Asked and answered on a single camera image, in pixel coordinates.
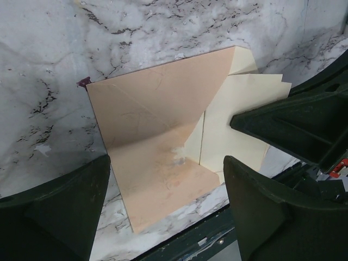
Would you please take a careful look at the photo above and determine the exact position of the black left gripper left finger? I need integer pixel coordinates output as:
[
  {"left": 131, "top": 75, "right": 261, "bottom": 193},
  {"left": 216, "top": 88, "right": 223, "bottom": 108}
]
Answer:
[{"left": 1, "top": 155, "right": 110, "bottom": 260}]

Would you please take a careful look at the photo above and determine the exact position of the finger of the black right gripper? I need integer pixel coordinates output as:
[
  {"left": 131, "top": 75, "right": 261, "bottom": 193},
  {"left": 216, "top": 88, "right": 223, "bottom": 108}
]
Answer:
[{"left": 289, "top": 58, "right": 347, "bottom": 96}]

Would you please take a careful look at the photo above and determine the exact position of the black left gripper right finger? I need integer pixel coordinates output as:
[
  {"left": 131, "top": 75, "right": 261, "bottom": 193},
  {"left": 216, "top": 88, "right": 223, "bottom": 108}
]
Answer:
[{"left": 223, "top": 156, "right": 347, "bottom": 260}]

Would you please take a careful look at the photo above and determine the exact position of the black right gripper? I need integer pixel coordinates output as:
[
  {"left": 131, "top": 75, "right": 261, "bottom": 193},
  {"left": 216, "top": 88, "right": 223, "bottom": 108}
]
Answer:
[{"left": 230, "top": 86, "right": 347, "bottom": 203}]

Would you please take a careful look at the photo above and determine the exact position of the beige paper letter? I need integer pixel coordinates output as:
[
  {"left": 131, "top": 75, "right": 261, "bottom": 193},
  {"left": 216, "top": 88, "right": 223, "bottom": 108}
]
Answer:
[{"left": 185, "top": 47, "right": 291, "bottom": 180}]

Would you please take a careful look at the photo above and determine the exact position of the tan paper envelope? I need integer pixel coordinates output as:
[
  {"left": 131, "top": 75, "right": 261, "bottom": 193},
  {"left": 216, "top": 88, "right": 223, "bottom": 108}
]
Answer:
[{"left": 87, "top": 47, "right": 235, "bottom": 233}]

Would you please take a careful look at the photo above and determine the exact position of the black metal base rail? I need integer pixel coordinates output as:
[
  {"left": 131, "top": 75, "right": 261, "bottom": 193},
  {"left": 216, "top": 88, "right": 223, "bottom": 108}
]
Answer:
[{"left": 138, "top": 160, "right": 310, "bottom": 261}]

